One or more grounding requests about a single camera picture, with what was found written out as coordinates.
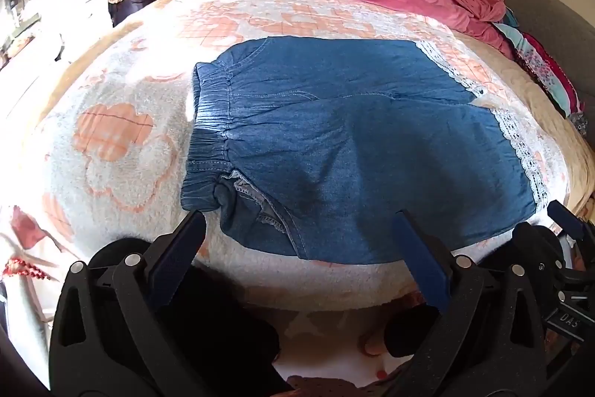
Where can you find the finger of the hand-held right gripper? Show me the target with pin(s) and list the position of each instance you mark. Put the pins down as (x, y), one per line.
(565, 221)
(534, 241)

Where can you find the blue denim pants lace trim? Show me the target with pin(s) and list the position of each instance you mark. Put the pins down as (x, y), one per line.
(348, 136)

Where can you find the person's bare foot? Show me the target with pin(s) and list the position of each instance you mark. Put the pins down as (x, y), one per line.
(372, 346)

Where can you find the white orange floral blanket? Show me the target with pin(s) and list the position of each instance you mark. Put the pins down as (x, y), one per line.
(116, 146)

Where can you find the floral patterned pillow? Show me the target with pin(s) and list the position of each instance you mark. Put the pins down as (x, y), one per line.
(546, 71)

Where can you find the beige bed sheet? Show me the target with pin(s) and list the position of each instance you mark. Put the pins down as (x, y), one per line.
(527, 85)

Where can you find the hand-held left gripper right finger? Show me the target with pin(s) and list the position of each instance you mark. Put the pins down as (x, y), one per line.
(423, 257)

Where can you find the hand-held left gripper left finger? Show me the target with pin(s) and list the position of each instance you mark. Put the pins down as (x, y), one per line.
(179, 253)

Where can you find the person's dark trouser leg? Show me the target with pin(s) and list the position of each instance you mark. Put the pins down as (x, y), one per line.
(409, 332)

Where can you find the teal striped cloth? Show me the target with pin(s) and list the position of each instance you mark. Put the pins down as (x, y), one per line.
(509, 36)

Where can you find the grey headboard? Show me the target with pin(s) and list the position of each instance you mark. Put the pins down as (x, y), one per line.
(548, 1)

